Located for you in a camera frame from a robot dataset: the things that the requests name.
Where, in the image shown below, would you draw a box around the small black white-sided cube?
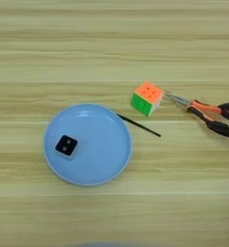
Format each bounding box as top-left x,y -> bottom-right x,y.
54,134 -> 79,158

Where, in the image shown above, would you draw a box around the orange green puzzle cube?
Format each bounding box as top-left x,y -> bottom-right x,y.
129,81 -> 165,118

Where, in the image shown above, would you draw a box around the thin black stick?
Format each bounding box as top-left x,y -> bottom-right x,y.
115,113 -> 162,138

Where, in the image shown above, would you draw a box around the orange black needle-nose pliers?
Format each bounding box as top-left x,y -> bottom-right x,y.
163,91 -> 229,129

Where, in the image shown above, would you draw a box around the blue round plate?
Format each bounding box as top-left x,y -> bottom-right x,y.
43,102 -> 133,187

